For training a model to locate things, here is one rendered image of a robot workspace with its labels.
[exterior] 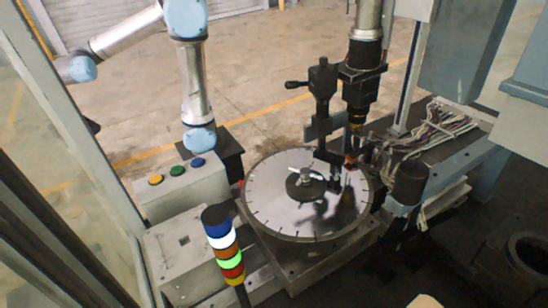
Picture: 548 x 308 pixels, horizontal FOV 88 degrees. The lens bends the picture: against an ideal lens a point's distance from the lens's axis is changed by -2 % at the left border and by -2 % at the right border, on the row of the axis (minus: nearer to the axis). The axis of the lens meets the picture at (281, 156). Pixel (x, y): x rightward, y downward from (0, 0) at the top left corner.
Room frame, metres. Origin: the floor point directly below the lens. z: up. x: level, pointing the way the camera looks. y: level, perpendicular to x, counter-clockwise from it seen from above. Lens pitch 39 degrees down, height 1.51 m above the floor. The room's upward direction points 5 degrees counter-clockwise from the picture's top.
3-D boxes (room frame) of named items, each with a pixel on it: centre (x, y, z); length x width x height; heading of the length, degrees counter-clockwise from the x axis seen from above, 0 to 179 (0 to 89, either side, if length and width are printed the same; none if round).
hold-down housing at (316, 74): (0.60, -0.11, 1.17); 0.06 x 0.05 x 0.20; 109
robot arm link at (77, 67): (0.88, 0.60, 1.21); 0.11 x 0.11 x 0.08; 10
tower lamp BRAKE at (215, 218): (0.30, 0.11, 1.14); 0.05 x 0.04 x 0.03; 28
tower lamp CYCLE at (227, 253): (0.30, 0.11, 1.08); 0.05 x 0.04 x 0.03; 28
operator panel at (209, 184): (0.70, 0.34, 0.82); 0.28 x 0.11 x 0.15; 118
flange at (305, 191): (0.55, -0.06, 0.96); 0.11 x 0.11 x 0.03
